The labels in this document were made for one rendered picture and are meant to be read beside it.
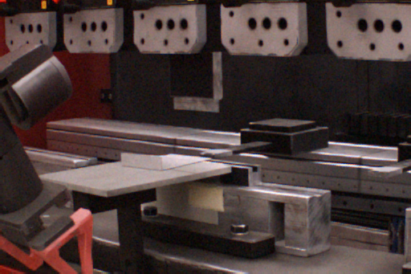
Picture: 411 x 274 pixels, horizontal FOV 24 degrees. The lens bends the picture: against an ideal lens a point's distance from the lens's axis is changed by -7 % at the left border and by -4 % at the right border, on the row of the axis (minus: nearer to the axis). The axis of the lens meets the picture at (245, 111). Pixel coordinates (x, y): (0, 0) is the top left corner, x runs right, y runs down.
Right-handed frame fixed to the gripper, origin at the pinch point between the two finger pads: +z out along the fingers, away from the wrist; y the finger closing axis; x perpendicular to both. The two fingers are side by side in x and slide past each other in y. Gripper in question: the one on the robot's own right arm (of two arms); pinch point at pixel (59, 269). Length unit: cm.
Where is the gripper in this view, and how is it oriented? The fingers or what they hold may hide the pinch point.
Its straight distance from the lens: 99.0
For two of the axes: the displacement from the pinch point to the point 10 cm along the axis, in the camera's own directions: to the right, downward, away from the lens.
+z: 3.5, 8.4, 4.1
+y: -6.8, -0.7, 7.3
